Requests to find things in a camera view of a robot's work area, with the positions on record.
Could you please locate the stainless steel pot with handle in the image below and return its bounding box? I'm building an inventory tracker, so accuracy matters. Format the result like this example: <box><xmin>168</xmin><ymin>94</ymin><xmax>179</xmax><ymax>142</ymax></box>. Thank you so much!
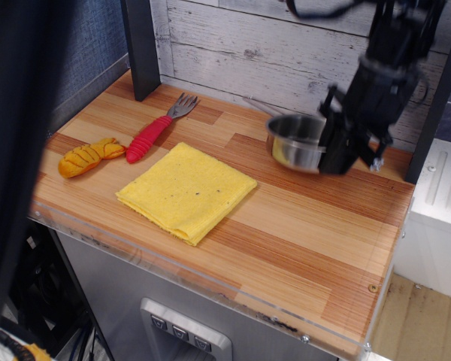
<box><xmin>243</xmin><ymin>96</ymin><xmax>326</xmax><ymax>173</ymax></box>

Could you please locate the dark grey right post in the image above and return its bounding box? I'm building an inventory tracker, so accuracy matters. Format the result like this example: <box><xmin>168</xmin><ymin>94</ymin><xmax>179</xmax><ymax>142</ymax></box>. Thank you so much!
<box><xmin>404</xmin><ymin>0</ymin><xmax>451</xmax><ymax>185</ymax></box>

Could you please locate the orange plush toy bottom corner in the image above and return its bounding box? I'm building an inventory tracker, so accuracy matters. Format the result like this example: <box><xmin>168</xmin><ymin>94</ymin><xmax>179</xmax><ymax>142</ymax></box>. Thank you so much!
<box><xmin>19</xmin><ymin>343</ymin><xmax>53</xmax><ymax>361</ymax></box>

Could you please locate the dark grey post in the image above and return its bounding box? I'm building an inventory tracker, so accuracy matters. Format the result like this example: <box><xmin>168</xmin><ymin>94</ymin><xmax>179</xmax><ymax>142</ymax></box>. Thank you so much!
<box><xmin>120</xmin><ymin>0</ymin><xmax>161</xmax><ymax>102</ymax></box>
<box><xmin>404</xmin><ymin>0</ymin><xmax>451</xmax><ymax>185</ymax></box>

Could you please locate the silver button panel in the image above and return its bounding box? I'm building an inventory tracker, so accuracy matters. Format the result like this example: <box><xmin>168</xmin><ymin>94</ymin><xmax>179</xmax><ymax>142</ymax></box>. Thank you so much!
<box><xmin>140</xmin><ymin>297</ymin><xmax>233</xmax><ymax>360</ymax></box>

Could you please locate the yellow folded napkin cloth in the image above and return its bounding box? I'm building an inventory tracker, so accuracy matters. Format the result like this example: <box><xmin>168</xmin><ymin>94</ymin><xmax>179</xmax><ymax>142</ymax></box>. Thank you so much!
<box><xmin>116</xmin><ymin>143</ymin><xmax>257</xmax><ymax>246</ymax></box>

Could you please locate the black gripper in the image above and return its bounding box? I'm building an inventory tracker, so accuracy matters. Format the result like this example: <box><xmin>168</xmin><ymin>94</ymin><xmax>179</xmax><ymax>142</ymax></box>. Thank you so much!
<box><xmin>319</xmin><ymin>56</ymin><xmax>418</xmax><ymax>174</ymax></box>

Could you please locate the white ribbed appliance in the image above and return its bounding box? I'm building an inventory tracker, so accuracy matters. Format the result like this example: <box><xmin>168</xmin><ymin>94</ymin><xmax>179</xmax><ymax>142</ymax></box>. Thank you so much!
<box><xmin>393</xmin><ymin>139</ymin><xmax>451</xmax><ymax>297</ymax></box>

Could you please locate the red handled metal fork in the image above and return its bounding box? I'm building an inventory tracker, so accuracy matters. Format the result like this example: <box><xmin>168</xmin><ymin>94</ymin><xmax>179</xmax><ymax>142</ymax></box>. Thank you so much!
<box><xmin>126</xmin><ymin>93</ymin><xmax>199</xmax><ymax>164</ymax></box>

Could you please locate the clear acrylic table guard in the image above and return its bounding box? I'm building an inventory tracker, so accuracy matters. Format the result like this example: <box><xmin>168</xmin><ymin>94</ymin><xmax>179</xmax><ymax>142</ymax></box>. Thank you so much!
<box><xmin>30</xmin><ymin>73</ymin><xmax>413</xmax><ymax>360</ymax></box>

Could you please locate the stainless steel cabinet front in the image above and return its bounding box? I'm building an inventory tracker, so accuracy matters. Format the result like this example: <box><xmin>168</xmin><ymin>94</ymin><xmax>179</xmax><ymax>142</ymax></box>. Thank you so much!
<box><xmin>56</xmin><ymin>232</ymin><xmax>332</xmax><ymax>360</ymax></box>

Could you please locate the dark grey left post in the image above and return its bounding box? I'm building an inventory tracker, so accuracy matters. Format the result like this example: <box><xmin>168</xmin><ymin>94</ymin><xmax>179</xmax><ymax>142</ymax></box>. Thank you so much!
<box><xmin>120</xmin><ymin>0</ymin><xmax>161</xmax><ymax>102</ymax></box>

